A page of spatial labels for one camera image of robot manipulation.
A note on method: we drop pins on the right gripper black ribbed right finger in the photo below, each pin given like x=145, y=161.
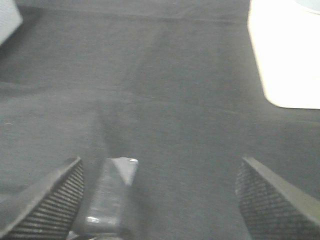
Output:
x=272, y=208

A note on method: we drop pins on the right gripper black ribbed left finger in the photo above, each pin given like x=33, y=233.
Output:
x=47, y=209

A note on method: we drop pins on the clear adhesive tape strip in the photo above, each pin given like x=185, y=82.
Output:
x=105, y=197

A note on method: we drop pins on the black table cloth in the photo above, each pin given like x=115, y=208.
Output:
x=171, y=83

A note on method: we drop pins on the white plastic storage box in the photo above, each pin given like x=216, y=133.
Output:
x=285, y=38

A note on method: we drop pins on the grey perforated laundry basket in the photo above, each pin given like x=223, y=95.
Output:
x=10, y=19

